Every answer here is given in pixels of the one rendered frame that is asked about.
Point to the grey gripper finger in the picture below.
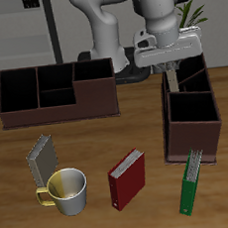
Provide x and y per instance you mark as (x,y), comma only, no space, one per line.
(177,65)
(172,80)

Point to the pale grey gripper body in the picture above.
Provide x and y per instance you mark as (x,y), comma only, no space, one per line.
(179,47)

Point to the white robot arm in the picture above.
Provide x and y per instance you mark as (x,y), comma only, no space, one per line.
(105,30)

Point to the dark brown desk caddy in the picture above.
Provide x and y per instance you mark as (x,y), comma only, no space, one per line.
(94,98)
(191,137)

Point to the red book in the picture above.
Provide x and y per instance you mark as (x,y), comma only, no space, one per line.
(129,182)

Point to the green book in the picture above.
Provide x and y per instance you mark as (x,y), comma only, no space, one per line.
(189,193)

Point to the yellowish grey book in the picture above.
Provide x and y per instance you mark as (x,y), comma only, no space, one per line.
(44,158)

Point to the green pot plant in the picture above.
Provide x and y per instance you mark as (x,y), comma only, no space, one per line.
(192,14)

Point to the white and yellow mug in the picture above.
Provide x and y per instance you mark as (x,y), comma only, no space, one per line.
(73,198)

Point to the grey shelving unit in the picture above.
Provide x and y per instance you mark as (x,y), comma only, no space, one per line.
(11,30)

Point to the flat black base plate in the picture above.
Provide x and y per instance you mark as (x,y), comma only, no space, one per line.
(135,75)

